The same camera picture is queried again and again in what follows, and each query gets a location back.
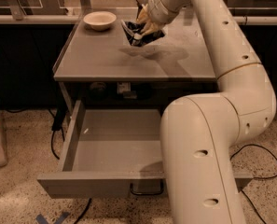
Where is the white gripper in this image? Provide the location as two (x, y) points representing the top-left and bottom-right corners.
(136, 0), (184, 36)

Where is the blue chip bag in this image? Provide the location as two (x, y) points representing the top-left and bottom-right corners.
(121, 21), (165, 47)

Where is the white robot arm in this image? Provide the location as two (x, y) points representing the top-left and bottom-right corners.
(137, 0), (276, 224)

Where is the grey cabinet with top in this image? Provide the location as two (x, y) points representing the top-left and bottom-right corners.
(52, 7), (220, 114)

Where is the open grey top drawer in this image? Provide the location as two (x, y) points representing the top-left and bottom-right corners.
(38, 96), (249, 202)

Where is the white ceramic bowl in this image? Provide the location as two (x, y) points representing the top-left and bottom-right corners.
(83, 11), (117, 31)

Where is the black power adapter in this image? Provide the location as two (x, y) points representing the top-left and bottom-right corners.
(51, 108), (66, 131)

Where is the black cable left floor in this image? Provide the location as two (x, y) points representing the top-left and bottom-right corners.
(48, 108), (66, 161)

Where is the black cable floor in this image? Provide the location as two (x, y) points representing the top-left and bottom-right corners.
(48, 108), (66, 161)
(229, 144), (277, 224)

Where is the black cable right floor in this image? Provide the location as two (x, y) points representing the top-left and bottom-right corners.
(229, 144), (277, 224)

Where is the metal drawer handle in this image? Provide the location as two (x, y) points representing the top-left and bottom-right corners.
(130, 181), (164, 196)

